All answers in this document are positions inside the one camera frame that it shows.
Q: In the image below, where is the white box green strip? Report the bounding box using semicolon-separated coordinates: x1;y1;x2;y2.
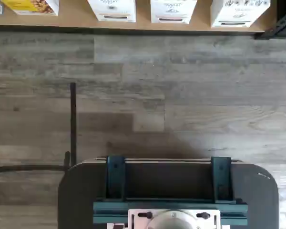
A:
210;0;272;28

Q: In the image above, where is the white box pink strip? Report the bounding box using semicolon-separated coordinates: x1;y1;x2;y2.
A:
150;0;197;24

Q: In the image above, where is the white box brown strip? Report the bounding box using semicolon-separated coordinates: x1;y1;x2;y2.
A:
87;0;137;23

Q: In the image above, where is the brown shelf board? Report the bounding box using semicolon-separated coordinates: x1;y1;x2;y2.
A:
0;0;278;33

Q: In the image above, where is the yellow snack box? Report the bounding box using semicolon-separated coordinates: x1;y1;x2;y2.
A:
0;0;60;16

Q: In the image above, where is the black cart top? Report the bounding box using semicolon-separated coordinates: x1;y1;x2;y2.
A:
58;156;280;229

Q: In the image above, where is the white mounting plate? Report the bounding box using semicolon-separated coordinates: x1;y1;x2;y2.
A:
128;209;221;229

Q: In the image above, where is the black floor cable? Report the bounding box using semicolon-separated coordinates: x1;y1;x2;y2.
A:
0;82;77;173

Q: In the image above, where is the teal metal frame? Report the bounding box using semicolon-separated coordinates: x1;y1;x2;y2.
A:
92;156;249;227

